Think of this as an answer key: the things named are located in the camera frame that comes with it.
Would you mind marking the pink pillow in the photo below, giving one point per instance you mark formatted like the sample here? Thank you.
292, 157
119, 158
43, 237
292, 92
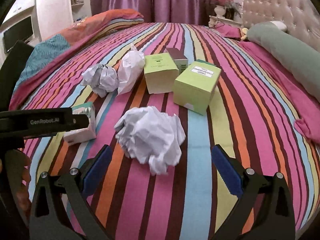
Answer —
229, 31

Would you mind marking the green cardboard box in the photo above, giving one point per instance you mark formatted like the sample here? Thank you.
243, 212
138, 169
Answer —
160, 73

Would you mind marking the small dark-topped carton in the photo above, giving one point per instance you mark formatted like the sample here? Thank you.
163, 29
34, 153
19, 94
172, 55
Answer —
179, 58

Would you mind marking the green long bolster pillow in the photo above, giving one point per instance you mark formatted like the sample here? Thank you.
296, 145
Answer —
301, 60

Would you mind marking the large white paper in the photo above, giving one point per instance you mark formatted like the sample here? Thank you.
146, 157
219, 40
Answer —
152, 137

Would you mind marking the tufted beige headboard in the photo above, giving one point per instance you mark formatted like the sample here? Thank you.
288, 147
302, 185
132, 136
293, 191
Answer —
300, 17

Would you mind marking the orange teal folded quilt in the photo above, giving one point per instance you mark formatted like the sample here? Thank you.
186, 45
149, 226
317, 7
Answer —
51, 53

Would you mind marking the green box with label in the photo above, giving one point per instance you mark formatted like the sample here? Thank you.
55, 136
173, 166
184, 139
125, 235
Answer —
194, 87

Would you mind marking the white nightstand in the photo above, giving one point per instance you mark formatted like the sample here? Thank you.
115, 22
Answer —
214, 21

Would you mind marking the black tv monitor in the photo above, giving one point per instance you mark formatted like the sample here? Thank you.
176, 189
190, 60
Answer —
21, 31

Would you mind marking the striped colourful bed sheet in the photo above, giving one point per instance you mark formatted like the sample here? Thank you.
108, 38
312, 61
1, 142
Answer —
252, 116

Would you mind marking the white wardrobe cabinet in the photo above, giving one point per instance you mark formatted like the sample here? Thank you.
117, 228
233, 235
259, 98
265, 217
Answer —
47, 18

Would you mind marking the yellow plush toy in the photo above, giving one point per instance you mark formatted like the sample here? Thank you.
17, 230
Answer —
244, 32

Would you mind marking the person's left hand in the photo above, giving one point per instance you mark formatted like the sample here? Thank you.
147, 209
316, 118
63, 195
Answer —
14, 193

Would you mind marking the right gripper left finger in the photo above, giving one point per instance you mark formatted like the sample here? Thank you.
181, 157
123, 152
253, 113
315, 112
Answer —
49, 219

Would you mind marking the pink blanket under bolster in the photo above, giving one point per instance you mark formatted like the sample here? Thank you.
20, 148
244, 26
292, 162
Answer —
307, 107

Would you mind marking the white plastic bag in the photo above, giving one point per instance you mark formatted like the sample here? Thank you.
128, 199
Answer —
130, 69

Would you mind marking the white vase pink flowers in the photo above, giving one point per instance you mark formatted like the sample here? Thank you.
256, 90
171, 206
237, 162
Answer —
226, 8

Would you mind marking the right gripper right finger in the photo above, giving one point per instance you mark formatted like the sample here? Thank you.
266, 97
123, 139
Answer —
275, 219

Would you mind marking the grey-white paper ball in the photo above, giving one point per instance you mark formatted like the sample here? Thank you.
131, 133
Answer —
101, 78

